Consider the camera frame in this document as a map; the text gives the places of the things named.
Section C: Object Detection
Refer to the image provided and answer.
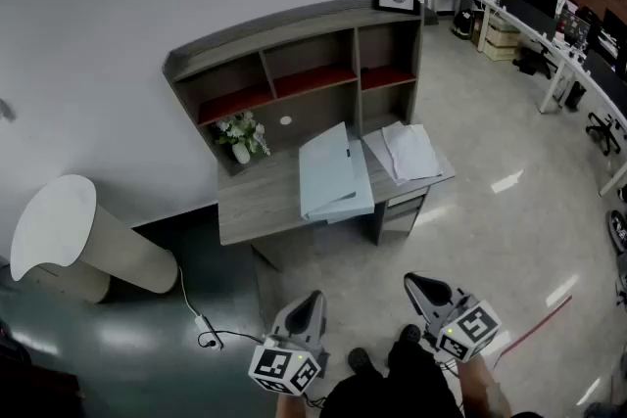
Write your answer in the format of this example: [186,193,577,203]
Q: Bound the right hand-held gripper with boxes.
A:
[404,272,502,362]

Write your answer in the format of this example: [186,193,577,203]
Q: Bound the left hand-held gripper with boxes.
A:
[248,291,332,396]

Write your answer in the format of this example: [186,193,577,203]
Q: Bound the white A4 paper sheet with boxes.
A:
[381,121,442,182]
[362,127,445,187]

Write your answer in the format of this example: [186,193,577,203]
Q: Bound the light blue folder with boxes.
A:
[298,121,376,225]

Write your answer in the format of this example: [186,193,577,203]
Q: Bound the person's right forearm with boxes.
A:
[458,354,513,418]

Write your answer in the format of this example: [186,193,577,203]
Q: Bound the person's left forearm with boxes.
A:
[276,389,309,418]

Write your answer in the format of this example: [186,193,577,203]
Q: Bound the person's right black shoe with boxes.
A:
[399,323,422,348]

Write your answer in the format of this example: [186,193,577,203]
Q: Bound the person's black shoe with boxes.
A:
[399,323,422,348]
[347,347,373,373]

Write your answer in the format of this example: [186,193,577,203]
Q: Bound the person's left black shoe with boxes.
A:
[347,347,373,373]

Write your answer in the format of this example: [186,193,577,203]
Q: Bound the person's black trousers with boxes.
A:
[320,340,464,418]

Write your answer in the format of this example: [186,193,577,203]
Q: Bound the grey wooden desk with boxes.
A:
[217,124,457,273]

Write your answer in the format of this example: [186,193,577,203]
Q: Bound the white vase with flowers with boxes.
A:
[211,111,271,165]

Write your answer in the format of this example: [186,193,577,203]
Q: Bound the black office chair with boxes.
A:
[518,41,559,79]
[585,111,627,157]

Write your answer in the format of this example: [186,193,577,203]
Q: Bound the stacked cardboard boxes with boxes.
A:
[482,17,521,63]

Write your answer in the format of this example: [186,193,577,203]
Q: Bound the black bag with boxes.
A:
[451,8,474,39]

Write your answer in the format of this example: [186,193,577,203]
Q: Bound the long white office desk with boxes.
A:
[430,0,627,197]

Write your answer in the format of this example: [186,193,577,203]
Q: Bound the grey wooden shelf hutch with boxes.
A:
[163,0,425,176]

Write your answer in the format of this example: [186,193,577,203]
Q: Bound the black floor cable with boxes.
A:
[198,330,269,351]

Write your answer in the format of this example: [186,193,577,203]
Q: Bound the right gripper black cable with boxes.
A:
[435,356,464,407]

